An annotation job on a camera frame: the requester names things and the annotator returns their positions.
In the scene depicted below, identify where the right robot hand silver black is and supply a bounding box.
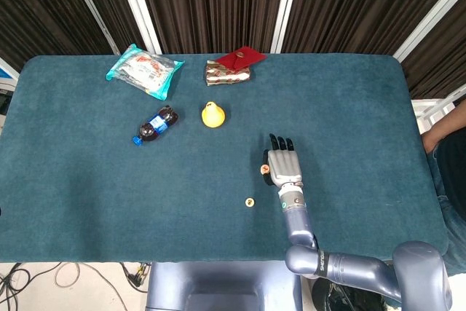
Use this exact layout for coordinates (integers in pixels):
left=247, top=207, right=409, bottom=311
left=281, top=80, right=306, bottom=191
left=260, top=133, right=304, bottom=185

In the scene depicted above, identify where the person bare forearm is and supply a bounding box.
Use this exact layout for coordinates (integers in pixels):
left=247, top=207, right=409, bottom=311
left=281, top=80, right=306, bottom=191
left=422, top=101, right=466, bottom=154

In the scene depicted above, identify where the yellow pear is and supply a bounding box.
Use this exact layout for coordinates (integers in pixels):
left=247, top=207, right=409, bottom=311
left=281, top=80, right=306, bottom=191
left=201, top=101, right=226, bottom=130

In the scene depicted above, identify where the gold red snack wrapper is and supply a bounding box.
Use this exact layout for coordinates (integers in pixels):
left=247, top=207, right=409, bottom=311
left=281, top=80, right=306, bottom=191
left=205, top=60, right=252, bottom=87

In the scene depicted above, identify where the red felt pouch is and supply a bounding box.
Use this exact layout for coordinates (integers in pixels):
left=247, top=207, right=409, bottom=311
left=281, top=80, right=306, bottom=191
left=215, top=46, right=268, bottom=71

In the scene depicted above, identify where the cola bottle blue label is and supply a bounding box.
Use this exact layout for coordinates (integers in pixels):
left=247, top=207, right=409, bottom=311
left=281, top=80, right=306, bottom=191
left=132, top=105, right=180, bottom=147

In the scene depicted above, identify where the blue-grey robot torso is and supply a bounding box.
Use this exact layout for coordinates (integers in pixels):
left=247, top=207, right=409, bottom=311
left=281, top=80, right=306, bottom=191
left=145, top=260, right=304, bottom=311

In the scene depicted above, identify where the black trash bin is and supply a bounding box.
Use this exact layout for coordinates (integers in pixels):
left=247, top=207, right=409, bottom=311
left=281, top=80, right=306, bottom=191
left=312, top=280, right=387, bottom=311

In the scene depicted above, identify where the white metal rack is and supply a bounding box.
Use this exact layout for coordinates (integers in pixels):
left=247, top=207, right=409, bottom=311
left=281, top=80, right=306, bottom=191
left=411, top=83, right=466, bottom=137

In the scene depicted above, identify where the seated person in jeans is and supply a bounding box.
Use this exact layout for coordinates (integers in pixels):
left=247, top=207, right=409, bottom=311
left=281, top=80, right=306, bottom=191
left=425, top=132, right=466, bottom=277

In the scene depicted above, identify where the teal clear snack package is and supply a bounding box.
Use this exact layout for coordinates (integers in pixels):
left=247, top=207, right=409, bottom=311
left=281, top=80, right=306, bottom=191
left=106, top=43, right=186, bottom=101

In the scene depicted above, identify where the dark brown pleated curtain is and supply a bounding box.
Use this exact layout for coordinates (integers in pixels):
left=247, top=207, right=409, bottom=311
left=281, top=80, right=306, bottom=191
left=0, top=0, right=466, bottom=111

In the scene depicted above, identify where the teal table cloth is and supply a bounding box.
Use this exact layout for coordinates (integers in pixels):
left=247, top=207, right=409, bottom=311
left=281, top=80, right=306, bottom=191
left=0, top=54, right=449, bottom=264

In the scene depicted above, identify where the white board with blue edge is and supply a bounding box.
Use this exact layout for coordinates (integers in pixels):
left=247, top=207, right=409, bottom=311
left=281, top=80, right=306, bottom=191
left=0, top=56, right=20, bottom=90

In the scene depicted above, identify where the white frame post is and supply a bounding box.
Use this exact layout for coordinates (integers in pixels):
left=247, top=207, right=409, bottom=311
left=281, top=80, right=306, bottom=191
left=112, top=0, right=163, bottom=55
left=270, top=0, right=304, bottom=54
left=393, top=0, right=466, bottom=63

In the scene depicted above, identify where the black cable with plug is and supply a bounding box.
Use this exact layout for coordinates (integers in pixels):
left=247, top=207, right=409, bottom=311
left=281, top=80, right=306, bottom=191
left=119, top=261, right=152, bottom=294

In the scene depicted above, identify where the white floor cable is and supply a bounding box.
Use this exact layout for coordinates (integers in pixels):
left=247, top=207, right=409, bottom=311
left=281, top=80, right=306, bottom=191
left=54, top=261, right=128, bottom=311

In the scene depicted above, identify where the thin grey frame post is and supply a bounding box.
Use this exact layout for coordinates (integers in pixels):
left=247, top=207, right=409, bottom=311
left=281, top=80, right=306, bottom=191
left=62, top=0, right=121, bottom=55

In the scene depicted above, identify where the black floor cable bundle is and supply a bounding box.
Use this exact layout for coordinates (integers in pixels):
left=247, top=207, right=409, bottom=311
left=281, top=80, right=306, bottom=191
left=0, top=262, right=63, bottom=311

